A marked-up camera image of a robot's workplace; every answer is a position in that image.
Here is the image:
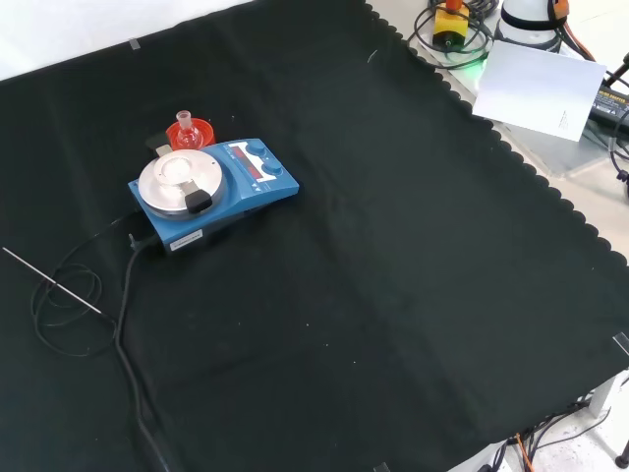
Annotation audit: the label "clear round-bottom glass flask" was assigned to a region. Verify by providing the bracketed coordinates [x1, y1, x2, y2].
[175, 109, 203, 150]

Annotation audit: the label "blue-base magnetic stirrer heater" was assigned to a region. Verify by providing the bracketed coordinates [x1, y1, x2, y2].
[128, 138, 301, 256]

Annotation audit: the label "black table cloth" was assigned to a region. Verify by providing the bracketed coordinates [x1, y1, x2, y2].
[0, 0, 629, 472]

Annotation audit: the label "yellow emergency stop button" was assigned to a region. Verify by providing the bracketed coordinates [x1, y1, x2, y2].
[431, 0, 473, 51]

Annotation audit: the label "pale white board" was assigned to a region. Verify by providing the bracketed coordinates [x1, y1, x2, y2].
[471, 39, 608, 144]

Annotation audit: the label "thin steel probe rod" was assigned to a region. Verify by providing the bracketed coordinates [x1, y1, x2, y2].
[1, 246, 104, 317]

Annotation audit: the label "black power adapter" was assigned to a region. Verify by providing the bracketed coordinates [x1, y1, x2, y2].
[586, 82, 629, 132]

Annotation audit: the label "white table leg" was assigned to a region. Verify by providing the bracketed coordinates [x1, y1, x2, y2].
[588, 374, 619, 420]

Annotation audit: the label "red rubber flask ring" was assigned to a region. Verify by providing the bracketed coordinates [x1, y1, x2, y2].
[165, 117, 217, 151]

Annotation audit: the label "round metal block, black handles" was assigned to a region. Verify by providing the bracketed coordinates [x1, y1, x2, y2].
[144, 131, 213, 215]

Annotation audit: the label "thin black probe cable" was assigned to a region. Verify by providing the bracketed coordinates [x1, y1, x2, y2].
[30, 211, 140, 358]

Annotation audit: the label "thick black power cable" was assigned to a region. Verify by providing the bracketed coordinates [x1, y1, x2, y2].
[113, 232, 174, 472]

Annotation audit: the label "black coiled cable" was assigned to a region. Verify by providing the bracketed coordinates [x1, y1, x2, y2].
[412, 0, 495, 71]

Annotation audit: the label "floor cable bundle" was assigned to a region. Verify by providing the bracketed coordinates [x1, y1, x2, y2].
[484, 392, 629, 472]

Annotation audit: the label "orange cable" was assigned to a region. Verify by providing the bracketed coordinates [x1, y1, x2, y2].
[548, 0, 599, 63]

